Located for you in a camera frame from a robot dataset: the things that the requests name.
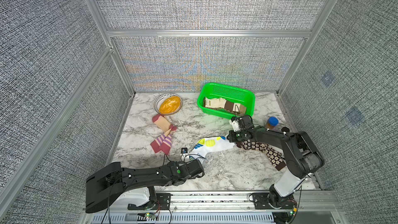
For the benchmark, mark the jar with black lid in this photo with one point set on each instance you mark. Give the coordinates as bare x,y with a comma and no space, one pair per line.
285,129

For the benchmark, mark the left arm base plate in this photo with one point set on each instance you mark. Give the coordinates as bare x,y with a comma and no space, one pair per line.
159,202

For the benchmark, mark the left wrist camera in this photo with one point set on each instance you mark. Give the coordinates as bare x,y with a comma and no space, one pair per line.
184,151

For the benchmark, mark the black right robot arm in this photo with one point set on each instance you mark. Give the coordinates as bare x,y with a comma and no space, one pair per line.
301,156

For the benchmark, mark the cream brown block sock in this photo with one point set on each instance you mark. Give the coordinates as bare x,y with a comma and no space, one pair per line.
223,104

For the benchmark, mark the patterned bowl with orange food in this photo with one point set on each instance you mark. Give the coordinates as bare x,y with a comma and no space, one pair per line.
168,104

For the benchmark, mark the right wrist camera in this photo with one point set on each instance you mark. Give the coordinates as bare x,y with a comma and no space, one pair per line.
234,122

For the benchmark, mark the jar with blue lid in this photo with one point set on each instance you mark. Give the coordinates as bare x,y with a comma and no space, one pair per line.
272,123

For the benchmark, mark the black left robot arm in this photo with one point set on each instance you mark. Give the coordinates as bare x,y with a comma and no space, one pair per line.
105,186

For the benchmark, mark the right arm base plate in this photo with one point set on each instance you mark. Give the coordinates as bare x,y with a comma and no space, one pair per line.
264,200

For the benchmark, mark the aluminium front rail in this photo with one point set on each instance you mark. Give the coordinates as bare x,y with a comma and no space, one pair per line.
236,201

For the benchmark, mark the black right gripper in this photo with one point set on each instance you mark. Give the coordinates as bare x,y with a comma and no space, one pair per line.
230,138

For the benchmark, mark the white sock yellow dots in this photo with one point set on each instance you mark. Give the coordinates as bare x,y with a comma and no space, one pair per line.
208,145

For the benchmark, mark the pink tan striped sock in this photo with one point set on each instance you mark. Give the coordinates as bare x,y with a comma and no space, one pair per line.
164,142

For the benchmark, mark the dark floral sock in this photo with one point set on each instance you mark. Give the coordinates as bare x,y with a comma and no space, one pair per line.
276,158

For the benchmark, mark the green plastic basket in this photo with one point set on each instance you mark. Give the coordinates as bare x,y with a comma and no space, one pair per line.
233,94

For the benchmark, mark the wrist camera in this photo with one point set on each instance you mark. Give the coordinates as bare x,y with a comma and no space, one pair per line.
234,122
184,151

